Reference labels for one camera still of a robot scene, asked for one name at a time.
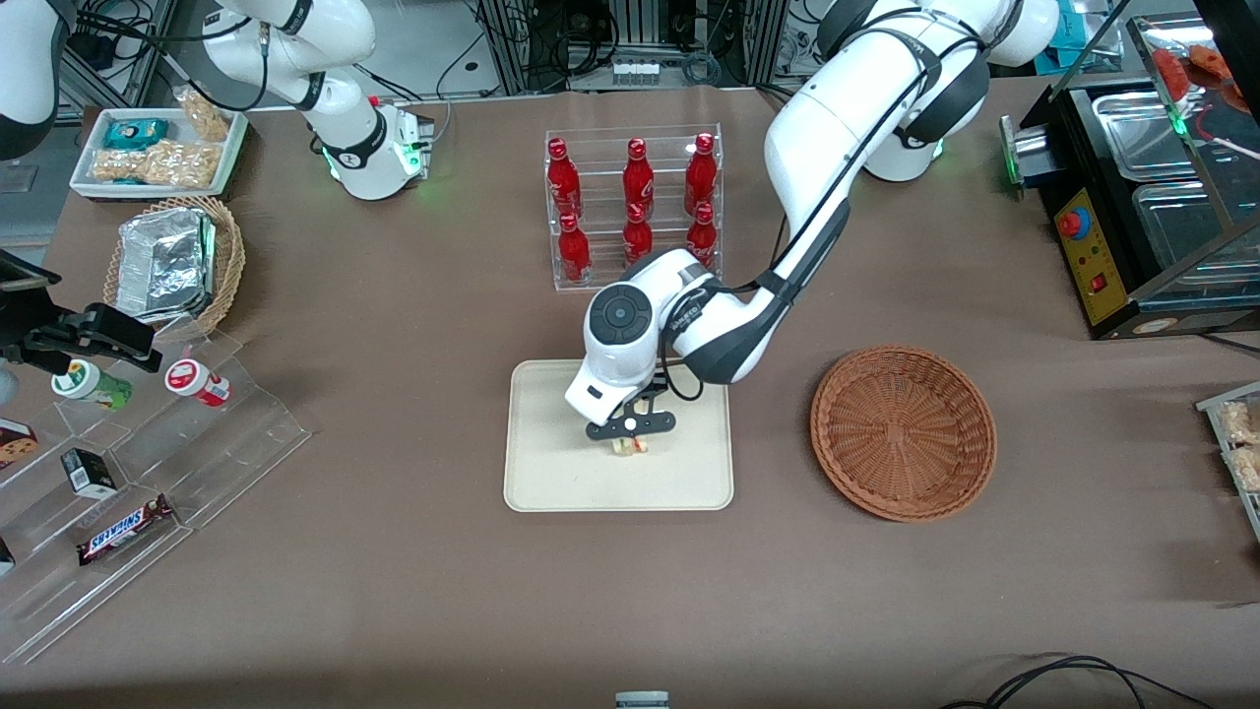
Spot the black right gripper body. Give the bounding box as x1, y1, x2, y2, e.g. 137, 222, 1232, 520
0, 250, 60, 349

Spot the beige rectangular tray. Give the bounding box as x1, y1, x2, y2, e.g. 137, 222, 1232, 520
503, 357, 735, 513

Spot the white rectangular snack tray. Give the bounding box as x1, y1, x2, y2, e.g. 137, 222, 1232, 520
69, 105, 249, 203

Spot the light oval wicker basket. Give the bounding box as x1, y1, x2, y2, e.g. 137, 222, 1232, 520
102, 195, 247, 342

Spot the round brown wicker basket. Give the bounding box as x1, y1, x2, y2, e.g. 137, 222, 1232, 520
810, 344, 998, 523

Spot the green snack can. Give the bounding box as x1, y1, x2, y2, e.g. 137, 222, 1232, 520
51, 358, 134, 412

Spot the aluminium foil container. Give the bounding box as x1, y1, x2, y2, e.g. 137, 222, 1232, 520
115, 208, 219, 323

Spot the red snack can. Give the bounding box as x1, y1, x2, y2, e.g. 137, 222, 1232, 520
164, 357, 233, 409

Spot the clear acrylic bottle rack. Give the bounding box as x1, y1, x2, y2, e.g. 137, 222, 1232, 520
544, 123, 724, 292

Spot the brown cookie box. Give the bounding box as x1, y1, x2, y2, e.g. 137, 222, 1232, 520
0, 418, 39, 473

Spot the small black barcode box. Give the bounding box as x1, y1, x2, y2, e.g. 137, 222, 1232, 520
60, 447, 120, 499

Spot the red cola bottle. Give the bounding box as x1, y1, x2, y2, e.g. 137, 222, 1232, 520
685, 202, 719, 270
558, 213, 593, 286
622, 137, 656, 220
546, 137, 583, 221
684, 132, 719, 217
622, 202, 655, 265

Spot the clear acrylic stepped shelf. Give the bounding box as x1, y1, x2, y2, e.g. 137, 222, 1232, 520
0, 329, 312, 665

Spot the large clear nut bag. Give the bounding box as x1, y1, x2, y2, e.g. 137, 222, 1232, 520
92, 139, 223, 190

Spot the teal snack packet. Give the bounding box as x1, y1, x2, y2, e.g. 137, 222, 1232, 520
104, 117, 170, 152

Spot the Snickers chocolate bar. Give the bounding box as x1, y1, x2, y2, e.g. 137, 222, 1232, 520
77, 494, 176, 567

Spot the small clear nut bag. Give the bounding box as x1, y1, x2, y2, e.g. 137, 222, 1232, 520
175, 86, 231, 143

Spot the black food warmer case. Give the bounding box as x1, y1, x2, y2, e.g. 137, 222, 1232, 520
998, 0, 1260, 342

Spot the steel warmer pan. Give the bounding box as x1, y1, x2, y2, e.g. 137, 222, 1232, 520
1130, 179, 1260, 277
1091, 89, 1204, 184

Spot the teal cardboard box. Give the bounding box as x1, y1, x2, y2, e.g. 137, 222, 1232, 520
1045, 0, 1086, 48

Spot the red orange food piece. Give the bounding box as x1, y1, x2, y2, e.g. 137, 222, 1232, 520
1150, 43, 1243, 111

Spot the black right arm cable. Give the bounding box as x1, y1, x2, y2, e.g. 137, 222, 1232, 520
75, 8, 272, 113

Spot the aluminium frame post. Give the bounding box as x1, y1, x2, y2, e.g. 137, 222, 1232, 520
746, 0, 790, 87
478, 0, 525, 96

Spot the black floor cable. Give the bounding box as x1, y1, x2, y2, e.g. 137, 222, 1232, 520
938, 654, 1218, 709

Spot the wire rack with snacks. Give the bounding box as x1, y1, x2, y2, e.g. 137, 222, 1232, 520
1195, 381, 1260, 544

